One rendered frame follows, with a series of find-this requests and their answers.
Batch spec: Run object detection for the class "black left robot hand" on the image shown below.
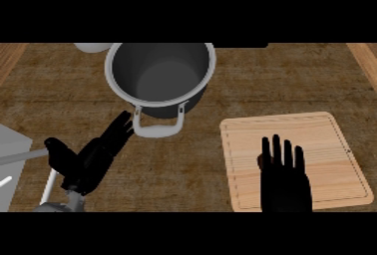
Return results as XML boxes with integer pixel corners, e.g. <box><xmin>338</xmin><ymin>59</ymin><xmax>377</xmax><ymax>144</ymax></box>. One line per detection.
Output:
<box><xmin>44</xmin><ymin>110</ymin><xmax>137</xmax><ymax>197</ymax></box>

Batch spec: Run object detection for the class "grey metal pot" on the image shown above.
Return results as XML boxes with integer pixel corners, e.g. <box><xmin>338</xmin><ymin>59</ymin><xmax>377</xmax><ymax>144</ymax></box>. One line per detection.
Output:
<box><xmin>104</xmin><ymin>42</ymin><xmax>218</xmax><ymax>139</ymax></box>

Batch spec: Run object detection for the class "white round bowl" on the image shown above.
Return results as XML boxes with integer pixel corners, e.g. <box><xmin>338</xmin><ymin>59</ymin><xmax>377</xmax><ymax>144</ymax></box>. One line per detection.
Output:
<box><xmin>73</xmin><ymin>42</ymin><xmax>116</xmax><ymax>54</ymax></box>

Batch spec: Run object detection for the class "pale wooden cutting board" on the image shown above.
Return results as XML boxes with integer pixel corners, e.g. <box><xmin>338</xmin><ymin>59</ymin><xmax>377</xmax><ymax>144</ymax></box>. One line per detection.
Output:
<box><xmin>218</xmin><ymin>111</ymin><xmax>376</xmax><ymax>213</ymax></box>

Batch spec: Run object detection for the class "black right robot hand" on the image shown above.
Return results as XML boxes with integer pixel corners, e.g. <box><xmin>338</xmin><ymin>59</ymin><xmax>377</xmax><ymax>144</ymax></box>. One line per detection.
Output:
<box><xmin>256</xmin><ymin>133</ymin><xmax>316</xmax><ymax>213</ymax></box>

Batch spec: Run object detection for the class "grey cabinet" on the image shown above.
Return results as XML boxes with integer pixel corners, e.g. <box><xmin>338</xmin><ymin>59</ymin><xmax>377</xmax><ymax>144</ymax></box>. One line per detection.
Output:
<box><xmin>0</xmin><ymin>124</ymin><xmax>35</xmax><ymax>213</ymax></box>

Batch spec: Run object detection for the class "grey bar handle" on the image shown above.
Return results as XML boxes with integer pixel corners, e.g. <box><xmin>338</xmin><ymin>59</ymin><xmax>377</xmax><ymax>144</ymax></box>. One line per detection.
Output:
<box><xmin>0</xmin><ymin>147</ymin><xmax>52</xmax><ymax>166</ymax></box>

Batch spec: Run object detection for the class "white thin bar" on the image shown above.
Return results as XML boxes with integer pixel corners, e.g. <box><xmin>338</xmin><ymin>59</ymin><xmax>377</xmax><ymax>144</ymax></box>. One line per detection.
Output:
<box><xmin>39</xmin><ymin>167</ymin><xmax>60</xmax><ymax>206</ymax></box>

